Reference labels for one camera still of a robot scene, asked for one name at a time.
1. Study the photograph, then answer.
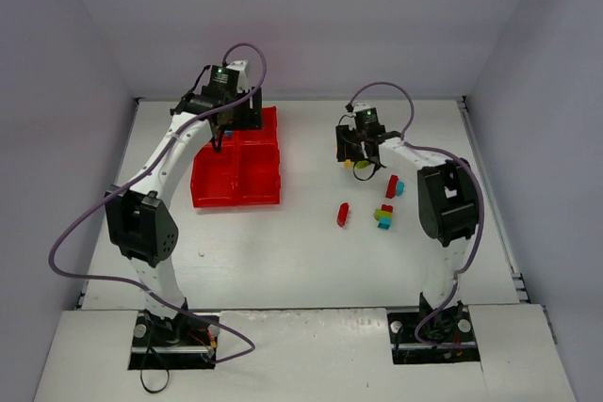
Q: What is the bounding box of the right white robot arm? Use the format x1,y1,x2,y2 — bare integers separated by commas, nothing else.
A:
335,104,484,313

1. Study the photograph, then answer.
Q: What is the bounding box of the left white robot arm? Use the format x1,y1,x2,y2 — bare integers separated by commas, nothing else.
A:
106,60,263,319

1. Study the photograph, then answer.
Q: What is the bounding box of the green lego brick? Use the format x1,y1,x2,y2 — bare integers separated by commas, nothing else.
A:
353,160,372,169

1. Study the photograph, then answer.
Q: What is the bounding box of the red four-compartment bin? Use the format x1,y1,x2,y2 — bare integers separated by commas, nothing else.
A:
190,106,281,208

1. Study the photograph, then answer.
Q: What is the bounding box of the red lego with blue brick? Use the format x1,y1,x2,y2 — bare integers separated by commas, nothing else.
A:
385,174,405,199

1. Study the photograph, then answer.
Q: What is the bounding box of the red curved lego brick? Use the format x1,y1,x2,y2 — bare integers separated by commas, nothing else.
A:
336,201,350,228

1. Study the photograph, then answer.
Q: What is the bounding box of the green red blue lego cluster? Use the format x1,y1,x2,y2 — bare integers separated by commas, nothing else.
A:
373,204,394,230

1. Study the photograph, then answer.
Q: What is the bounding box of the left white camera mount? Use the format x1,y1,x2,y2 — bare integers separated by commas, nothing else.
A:
225,59,251,94

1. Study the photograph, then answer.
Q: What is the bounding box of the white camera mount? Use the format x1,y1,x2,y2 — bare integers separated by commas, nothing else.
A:
345,102,372,117
225,59,251,94

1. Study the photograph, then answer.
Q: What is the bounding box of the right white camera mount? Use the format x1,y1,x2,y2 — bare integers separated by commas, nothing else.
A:
345,102,372,117

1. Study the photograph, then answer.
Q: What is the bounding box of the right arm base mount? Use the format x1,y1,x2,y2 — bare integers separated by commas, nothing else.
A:
387,306,481,365

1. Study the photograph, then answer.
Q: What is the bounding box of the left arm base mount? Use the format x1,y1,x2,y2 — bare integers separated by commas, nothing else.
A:
128,311,220,370

